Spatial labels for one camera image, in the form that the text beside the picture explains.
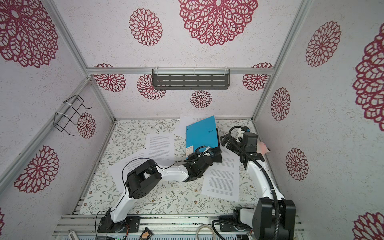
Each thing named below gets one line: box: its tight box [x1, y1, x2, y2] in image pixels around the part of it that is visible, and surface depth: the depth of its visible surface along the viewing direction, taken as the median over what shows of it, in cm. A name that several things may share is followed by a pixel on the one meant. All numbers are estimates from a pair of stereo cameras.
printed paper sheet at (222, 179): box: [201, 141, 240, 202], surface depth 89 cm
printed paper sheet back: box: [174, 116, 200, 139], surface depth 120 cm
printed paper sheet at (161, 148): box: [146, 134, 175, 167], surface depth 107 cm
